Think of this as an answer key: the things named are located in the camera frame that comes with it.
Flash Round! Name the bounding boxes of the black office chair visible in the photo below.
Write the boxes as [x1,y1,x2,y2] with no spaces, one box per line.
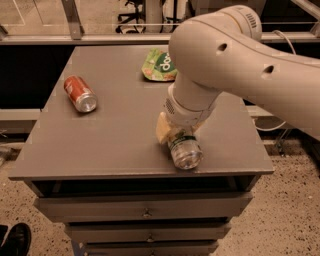
[115,0,146,34]

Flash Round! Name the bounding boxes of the white cable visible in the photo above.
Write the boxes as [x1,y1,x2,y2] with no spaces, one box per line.
[254,29,298,133]

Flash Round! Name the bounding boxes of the red soda can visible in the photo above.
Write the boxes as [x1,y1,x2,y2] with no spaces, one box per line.
[64,76,98,113]

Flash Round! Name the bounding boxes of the grey drawer cabinet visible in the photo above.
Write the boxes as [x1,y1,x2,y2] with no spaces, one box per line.
[11,46,273,256]

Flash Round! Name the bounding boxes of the green white 7up can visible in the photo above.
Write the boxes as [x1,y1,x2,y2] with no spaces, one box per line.
[168,135,203,170]

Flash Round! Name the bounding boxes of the grey metal railing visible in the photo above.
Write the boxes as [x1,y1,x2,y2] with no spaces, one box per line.
[0,0,319,45]

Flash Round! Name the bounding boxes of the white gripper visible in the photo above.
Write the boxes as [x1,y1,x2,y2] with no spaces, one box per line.
[156,83,217,144]

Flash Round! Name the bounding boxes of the black shoe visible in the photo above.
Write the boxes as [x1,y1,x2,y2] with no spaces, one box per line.
[0,223,31,256]

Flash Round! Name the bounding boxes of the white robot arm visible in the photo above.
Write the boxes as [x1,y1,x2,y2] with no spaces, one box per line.
[164,5,320,139]

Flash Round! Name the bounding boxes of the green snack bag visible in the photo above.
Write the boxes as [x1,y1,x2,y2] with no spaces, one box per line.
[141,48,177,82]

